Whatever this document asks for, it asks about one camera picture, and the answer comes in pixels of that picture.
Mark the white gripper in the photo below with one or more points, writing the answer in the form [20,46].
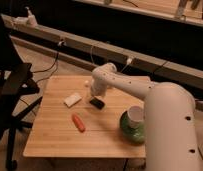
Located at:
[97,88]

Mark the black eraser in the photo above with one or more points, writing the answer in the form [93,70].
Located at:
[97,103]

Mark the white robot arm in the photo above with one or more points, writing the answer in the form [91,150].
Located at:
[170,136]

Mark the white ceramic cup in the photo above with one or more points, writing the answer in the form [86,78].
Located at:
[135,116]

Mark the green ceramic plate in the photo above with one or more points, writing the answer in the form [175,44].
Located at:
[135,135]

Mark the white sponge block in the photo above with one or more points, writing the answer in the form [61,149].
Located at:
[72,99]

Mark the orange carrot toy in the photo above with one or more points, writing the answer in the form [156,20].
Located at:
[78,123]

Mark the wooden table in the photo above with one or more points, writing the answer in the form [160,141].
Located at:
[55,135]

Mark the black office chair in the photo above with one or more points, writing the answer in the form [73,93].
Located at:
[15,81]

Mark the white spray bottle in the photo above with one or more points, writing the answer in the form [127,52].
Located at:
[31,17]

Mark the grey metal rail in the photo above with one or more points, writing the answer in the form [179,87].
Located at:
[186,76]

